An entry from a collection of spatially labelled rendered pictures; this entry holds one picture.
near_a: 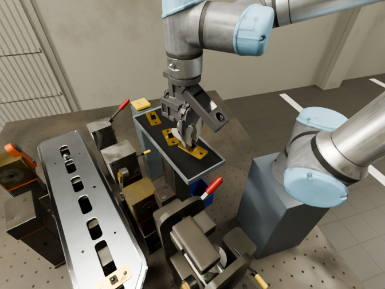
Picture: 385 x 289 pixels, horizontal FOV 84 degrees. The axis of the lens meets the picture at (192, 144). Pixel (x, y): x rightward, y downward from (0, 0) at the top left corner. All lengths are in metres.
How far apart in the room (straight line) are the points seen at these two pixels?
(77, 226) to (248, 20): 0.71
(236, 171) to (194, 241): 0.80
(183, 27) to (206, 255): 0.42
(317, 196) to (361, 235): 1.70
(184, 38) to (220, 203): 0.84
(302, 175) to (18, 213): 0.81
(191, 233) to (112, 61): 2.29
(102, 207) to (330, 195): 0.65
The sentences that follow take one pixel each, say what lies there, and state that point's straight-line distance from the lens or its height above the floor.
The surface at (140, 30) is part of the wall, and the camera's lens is 2.51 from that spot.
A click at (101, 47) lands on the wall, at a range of 2.55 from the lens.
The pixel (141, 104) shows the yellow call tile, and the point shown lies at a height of 1.16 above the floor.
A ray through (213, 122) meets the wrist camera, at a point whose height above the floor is 1.35.
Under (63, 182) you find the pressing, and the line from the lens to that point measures 0.92.
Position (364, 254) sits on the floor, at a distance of 2.14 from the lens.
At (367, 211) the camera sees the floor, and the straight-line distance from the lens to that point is 2.38.
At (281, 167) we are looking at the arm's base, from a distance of 0.69.
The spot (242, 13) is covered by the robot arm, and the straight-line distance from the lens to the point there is 0.39.
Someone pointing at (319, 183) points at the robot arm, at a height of 1.30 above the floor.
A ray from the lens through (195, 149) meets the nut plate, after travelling 0.60.
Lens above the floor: 1.64
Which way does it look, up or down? 43 degrees down
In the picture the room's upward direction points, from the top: straight up
